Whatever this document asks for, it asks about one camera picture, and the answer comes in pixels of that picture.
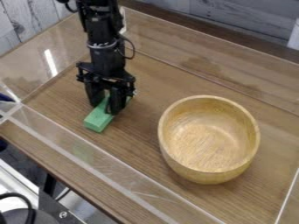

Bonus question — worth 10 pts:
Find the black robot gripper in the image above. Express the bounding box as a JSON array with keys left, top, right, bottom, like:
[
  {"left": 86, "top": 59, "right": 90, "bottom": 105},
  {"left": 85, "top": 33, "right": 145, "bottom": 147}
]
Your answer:
[{"left": 77, "top": 41, "right": 137, "bottom": 116}]

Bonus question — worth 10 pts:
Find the green rectangular block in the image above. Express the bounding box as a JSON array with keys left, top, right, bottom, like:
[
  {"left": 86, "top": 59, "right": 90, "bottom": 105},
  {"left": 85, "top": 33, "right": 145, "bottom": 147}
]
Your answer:
[{"left": 83, "top": 96, "right": 115, "bottom": 133}]

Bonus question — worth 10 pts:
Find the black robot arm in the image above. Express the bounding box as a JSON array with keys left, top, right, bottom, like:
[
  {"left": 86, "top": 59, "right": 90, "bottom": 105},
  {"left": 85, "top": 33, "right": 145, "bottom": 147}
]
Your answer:
[{"left": 57, "top": 0, "right": 137, "bottom": 116}]

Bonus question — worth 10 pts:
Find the brown wooden bowl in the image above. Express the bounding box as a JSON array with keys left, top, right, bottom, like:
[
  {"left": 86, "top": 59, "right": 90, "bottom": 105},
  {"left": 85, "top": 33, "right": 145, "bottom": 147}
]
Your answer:
[{"left": 158, "top": 95, "right": 261, "bottom": 185}]

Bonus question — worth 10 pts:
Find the blue object at left edge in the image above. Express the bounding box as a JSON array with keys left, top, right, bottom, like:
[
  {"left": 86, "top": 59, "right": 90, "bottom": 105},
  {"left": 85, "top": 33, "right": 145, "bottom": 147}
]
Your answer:
[{"left": 0, "top": 92, "right": 15, "bottom": 152}]

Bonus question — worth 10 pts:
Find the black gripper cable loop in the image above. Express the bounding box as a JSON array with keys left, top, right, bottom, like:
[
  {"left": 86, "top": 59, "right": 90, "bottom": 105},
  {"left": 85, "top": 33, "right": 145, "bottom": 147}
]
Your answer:
[{"left": 115, "top": 34, "right": 137, "bottom": 60}]

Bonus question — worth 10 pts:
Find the clear acrylic tray wall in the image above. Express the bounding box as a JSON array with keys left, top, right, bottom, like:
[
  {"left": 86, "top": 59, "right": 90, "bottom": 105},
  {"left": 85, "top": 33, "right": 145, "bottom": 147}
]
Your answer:
[{"left": 0, "top": 3, "right": 299, "bottom": 224}]

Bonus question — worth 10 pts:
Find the black metal bracket with screw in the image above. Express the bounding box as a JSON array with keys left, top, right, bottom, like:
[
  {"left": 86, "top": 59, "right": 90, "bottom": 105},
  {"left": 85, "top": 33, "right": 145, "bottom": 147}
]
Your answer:
[{"left": 37, "top": 191, "right": 87, "bottom": 224}]

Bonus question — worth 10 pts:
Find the black cable at bottom left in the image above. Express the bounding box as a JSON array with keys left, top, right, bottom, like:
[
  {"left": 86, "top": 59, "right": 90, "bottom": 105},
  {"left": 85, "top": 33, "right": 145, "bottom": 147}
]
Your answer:
[{"left": 0, "top": 192, "right": 38, "bottom": 224}]

